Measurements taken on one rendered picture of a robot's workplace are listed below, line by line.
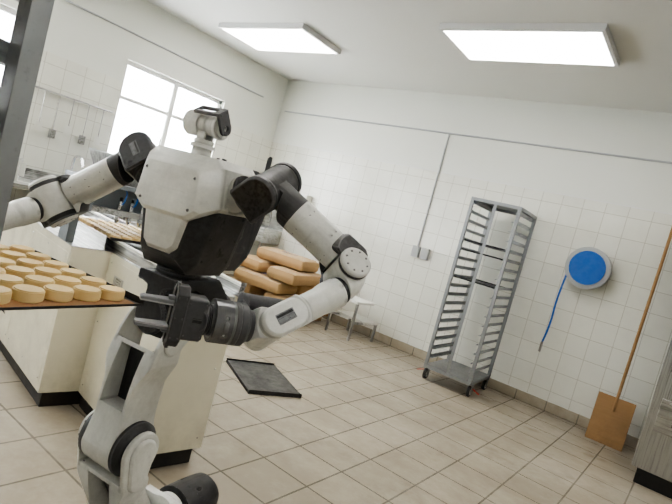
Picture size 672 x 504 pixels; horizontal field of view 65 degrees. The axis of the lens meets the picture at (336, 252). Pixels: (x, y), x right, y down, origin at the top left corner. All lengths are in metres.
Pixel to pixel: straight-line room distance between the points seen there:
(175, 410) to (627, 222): 4.39
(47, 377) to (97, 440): 1.55
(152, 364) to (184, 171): 0.48
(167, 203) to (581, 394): 4.84
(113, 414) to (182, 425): 1.15
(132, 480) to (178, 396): 1.05
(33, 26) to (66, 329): 2.25
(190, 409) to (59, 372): 0.77
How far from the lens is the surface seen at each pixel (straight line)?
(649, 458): 4.66
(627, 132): 5.82
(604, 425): 5.40
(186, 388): 2.54
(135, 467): 1.51
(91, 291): 1.08
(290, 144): 7.61
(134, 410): 1.49
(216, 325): 1.05
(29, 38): 0.87
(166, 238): 1.38
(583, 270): 5.49
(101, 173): 1.61
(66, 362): 3.05
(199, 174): 1.32
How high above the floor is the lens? 1.32
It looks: 4 degrees down
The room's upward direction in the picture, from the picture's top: 15 degrees clockwise
